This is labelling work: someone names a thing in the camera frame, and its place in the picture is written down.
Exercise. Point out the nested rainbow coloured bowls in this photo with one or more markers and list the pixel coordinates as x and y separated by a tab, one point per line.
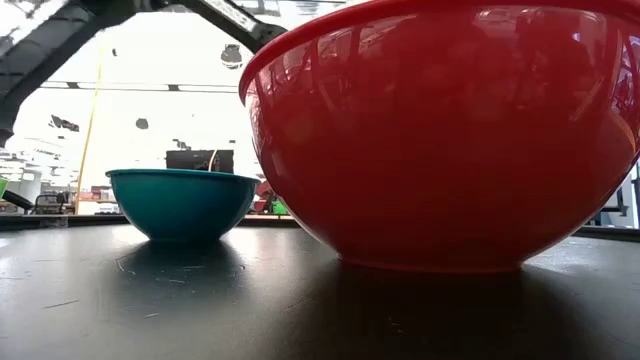
430	150

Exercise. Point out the teal plastic bowl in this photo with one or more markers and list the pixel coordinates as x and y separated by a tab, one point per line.
182	205

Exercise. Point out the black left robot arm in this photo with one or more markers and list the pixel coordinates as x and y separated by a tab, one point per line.
45	45

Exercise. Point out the red and green background clutter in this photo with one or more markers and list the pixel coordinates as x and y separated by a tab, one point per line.
270	202

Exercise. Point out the black office chair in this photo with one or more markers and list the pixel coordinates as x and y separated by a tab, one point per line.
49	202

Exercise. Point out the white background furniture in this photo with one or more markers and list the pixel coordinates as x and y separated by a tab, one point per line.
627	205

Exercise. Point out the black table frame rail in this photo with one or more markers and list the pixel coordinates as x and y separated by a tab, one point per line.
60	220

